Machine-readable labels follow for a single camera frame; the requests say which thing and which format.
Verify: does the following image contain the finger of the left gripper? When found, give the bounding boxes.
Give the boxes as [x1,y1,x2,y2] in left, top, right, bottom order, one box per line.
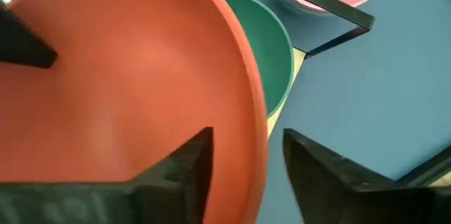
[0,0,58,70]

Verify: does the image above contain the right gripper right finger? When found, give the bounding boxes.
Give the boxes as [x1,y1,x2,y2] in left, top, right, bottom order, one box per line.
[283,127,398,224]

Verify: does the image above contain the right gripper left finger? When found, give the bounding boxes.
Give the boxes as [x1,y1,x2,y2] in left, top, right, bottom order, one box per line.
[129,127,215,224]

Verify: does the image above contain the orange plastic bowl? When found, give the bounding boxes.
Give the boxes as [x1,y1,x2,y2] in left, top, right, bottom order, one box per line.
[0,0,271,224]

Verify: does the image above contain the black metal frame stand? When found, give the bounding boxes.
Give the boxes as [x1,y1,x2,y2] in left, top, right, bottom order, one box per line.
[394,144,451,188]

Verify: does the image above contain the wooden shelf with black frame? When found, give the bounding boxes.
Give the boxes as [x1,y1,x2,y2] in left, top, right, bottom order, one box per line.
[242,0,375,139]

